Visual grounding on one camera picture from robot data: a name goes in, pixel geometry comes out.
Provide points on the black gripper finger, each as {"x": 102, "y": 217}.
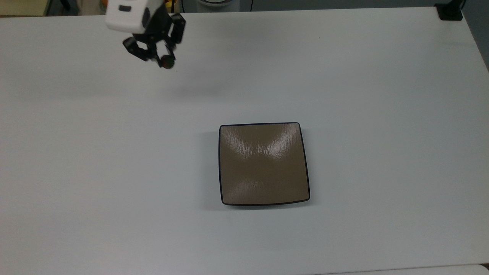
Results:
{"x": 135, "y": 49}
{"x": 178, "y": 28}

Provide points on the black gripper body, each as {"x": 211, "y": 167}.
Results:
{"x": 160, "y": 25}

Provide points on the red strawberry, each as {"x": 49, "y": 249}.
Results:
{"x": 167, "y": 62}

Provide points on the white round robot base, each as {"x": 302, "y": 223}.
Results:
{"x": 218, "y": 2}

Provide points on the square brown ceramic plate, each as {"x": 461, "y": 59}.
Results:
{"x": 263, "y": 164}

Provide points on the yellow orange object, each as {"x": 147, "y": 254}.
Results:
{"x": 169, "y": 4}

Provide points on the black stand base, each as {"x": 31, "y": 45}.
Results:
{"x": 450, "y": 11}

